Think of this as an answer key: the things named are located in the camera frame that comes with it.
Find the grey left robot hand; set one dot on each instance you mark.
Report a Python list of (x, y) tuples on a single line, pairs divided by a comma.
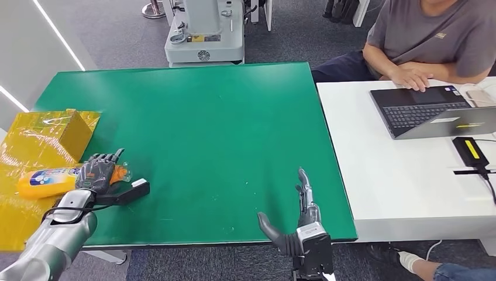
[(97, 172)]

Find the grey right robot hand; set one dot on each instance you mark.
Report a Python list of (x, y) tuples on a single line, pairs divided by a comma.
[(306, 209)]

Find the orange plastic bottle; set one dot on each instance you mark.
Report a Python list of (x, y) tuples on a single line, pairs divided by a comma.
[(42, 182)]

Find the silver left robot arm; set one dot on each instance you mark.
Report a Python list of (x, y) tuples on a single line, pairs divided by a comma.
[(50, 240)]

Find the yellow film-wrapped cardboard box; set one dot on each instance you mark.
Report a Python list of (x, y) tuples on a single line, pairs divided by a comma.
[(42, 135)]

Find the person's foot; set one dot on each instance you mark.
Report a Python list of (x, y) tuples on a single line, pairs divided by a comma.
[(409, 260)]

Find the dark grey laptop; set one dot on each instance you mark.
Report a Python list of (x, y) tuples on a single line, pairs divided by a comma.
[(418, 108)]

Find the grey machine base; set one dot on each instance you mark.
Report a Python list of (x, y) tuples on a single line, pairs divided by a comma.
[(205, 46)]

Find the person's hand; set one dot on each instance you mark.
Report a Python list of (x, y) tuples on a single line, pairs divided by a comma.
[(409, 77)]

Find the metal stanchion base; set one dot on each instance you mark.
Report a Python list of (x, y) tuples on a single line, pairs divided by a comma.
[(152, 9)]

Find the black power adapter yellow label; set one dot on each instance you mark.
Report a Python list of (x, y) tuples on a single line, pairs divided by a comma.
[(469, 151)]

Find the black bags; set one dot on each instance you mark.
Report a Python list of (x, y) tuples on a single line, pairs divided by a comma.
[(343, 11)]

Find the white panel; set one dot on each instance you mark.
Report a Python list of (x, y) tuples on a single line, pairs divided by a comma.
[(361, 11)]

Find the pale phone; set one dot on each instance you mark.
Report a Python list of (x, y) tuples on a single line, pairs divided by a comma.
[(479, 97)]

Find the seated person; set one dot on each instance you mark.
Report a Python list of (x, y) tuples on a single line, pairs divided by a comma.
[(426, 35)]

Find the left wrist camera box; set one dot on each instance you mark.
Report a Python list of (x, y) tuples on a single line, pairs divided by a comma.
[(131, 192)]

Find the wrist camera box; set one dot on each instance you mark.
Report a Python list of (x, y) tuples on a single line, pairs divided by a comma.
[(316, 248), (131, 192)]

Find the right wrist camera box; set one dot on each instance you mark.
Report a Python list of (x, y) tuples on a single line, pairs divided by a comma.
[(316, 248)]

